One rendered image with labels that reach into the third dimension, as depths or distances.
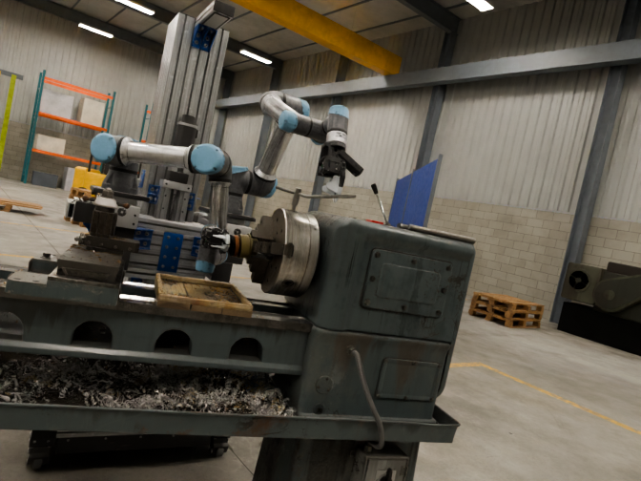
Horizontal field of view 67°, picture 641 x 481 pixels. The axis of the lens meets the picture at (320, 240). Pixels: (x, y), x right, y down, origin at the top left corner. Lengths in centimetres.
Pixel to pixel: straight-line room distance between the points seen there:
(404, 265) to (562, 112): 1141
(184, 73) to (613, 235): 1027
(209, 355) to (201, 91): 137
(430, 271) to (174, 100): 144
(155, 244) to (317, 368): 98
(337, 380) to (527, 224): 1104
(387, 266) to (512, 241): 1103
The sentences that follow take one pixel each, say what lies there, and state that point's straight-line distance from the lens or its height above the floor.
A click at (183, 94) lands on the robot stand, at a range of 250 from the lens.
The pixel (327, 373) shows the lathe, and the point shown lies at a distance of 175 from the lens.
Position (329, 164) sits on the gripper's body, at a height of 142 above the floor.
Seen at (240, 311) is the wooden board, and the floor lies 88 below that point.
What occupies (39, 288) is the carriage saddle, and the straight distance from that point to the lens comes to 154.
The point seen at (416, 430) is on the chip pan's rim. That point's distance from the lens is 188.
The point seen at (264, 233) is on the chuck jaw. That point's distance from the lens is 179.
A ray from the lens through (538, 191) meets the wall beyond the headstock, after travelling 1265.
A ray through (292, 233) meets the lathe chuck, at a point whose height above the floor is 116.
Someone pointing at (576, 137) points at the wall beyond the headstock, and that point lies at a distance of 1264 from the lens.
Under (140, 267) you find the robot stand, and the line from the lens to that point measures 229.
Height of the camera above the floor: 124
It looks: 3 degrees down
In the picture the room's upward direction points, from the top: 12 degrees clockwise
